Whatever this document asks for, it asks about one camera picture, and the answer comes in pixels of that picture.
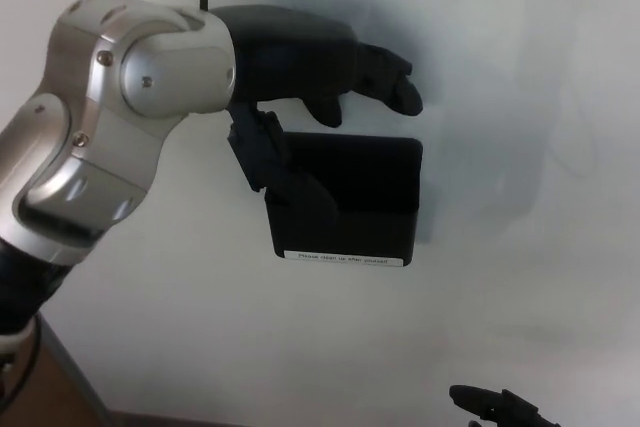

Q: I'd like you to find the black magnetic marker holder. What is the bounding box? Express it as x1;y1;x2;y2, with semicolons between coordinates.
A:
263;131;424;269

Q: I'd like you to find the grey whiteboard frame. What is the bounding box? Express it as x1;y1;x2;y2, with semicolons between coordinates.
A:
36;315;111;427

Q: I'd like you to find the brown wooden panel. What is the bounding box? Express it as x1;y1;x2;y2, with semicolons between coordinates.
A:
0;341;89;427

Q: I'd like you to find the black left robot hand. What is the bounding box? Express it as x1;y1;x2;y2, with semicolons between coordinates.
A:
212;4;426;221

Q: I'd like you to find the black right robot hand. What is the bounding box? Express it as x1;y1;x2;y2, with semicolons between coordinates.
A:
448;384;564;427

